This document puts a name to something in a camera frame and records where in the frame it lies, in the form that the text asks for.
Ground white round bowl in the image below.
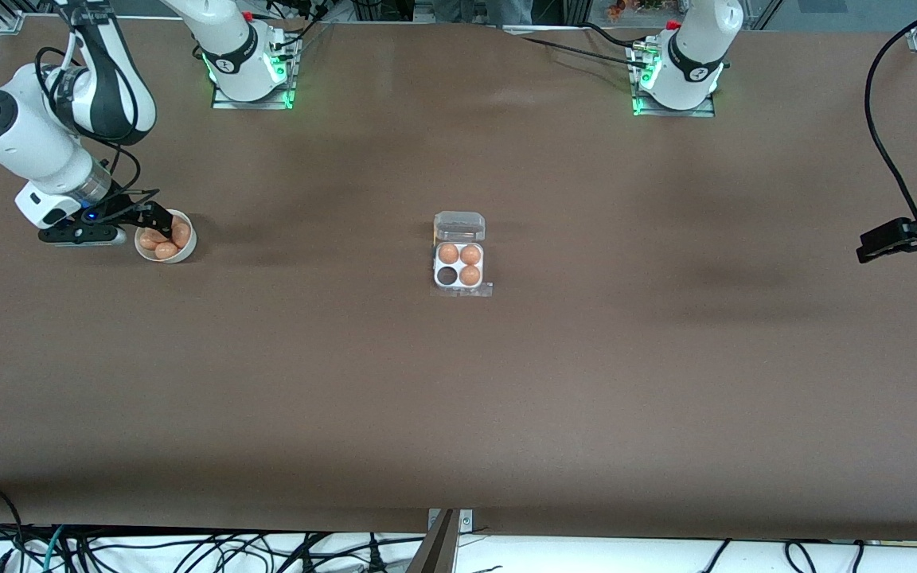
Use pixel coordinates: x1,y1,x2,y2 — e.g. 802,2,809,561
135,209,197,264

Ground teal cable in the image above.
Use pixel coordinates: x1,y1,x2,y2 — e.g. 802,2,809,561
43,525,66,573

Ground grey metal bracket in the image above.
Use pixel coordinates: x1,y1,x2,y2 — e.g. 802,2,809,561
427,509,475,536

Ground orange items on shelf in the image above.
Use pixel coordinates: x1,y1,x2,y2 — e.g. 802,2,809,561
606,0,666,21

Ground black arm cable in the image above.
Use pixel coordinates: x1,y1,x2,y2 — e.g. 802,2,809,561
864,0,917,232
35,0,161,228

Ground dark metal pole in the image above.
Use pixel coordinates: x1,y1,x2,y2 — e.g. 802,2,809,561
404,509,459,573

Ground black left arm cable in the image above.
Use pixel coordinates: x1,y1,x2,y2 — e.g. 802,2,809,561
864,0,917,232

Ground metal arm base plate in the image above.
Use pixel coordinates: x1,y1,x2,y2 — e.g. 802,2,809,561
212,36,300,110
630,40,718,118

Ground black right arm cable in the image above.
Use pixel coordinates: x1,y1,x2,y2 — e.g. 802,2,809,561
35,0,161,228

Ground clear plastic egg carton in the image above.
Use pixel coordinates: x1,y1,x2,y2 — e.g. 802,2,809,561
431,211,494,298

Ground large table cover sheet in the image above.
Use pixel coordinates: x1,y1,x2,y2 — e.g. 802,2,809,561
0,16,917,544

